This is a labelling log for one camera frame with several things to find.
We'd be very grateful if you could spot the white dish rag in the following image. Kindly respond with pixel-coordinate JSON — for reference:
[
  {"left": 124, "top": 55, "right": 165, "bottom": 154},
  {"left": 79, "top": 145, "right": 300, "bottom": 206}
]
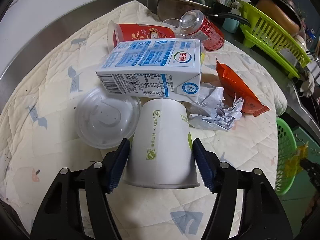
[{"left": 300, "top": 71, "right": 315, "bottom": 98}]

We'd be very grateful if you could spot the green trash basket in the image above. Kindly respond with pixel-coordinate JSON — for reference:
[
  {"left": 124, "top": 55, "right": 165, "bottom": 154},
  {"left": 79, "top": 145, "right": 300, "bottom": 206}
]
[{"left": 275, "top": 117, "right": 297, "bottom": 196}]

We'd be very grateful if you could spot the blue white milk carton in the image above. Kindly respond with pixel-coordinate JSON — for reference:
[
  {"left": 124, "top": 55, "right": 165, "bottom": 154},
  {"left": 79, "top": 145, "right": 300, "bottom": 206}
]
[{"left": 96, "top": 38, "right": 202, "bottom": 102}]

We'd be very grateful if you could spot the teal cup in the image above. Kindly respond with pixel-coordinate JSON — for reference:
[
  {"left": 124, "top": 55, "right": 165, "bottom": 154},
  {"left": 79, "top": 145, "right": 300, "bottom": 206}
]
[{"left": 222, "top": 18, "right": 240, "bottom": 34}]

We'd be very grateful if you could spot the lime green dish rack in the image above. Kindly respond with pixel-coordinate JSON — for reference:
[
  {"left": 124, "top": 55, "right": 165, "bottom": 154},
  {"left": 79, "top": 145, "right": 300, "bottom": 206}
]
[{"left": 237, "top": 0, "right": 311, "bottom": 79}]

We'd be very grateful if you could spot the orange snack wrapper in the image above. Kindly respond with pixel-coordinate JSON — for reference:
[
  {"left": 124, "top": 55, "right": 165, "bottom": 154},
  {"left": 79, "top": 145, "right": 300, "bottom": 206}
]
[{"left": 216, "top": 61, "right": 270, "bottom": 117}]

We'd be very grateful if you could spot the cream quilted mat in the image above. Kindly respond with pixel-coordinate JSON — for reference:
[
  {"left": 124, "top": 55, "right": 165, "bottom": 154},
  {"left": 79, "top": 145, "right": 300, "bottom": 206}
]
[{"left": 1, "top": 1, "right": 287, "bottom": 239}]

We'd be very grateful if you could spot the crumpled white paper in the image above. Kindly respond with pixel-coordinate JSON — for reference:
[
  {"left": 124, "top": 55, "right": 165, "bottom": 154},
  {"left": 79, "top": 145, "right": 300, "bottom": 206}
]
[{"left": 187, "top": 83, "right": 244, "bottom": 131}]

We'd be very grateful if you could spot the black wok with lid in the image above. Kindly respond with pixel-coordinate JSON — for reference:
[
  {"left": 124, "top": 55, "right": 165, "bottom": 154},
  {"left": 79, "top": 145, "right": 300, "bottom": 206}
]
[{"left": 250, "top": 0, "right": 302, "bottom": 36}]

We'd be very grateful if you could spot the red plastic cup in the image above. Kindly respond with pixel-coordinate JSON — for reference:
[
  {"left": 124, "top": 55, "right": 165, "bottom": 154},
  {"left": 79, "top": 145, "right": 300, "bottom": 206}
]
[{"left": 107, "top": 21, "right": 175, "bottom": 53}]

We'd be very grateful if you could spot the white plastic lid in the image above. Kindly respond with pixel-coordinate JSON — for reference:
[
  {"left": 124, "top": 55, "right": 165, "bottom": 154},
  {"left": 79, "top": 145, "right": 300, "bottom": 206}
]
[{"left": 75, "top": 86, "right": 142, "bottom": 149}]

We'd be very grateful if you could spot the white paper cup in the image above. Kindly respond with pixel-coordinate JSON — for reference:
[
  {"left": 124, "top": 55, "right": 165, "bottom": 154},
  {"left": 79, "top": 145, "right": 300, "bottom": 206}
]
[{"left": 124, "top": 99, "right": 200, "bottom": 189}]

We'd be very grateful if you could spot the steel pot with lid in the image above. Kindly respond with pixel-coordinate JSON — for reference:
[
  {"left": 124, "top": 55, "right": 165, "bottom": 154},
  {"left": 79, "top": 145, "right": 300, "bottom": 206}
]
[{"left": 156, "top": 0, "right": 252, "bottom": 28}]

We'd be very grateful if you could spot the red soda can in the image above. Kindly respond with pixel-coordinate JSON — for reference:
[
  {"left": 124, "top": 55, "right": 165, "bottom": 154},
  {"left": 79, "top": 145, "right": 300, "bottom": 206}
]
[{"left": 179, "top": 9, "right": 225, "bottom": 51}]

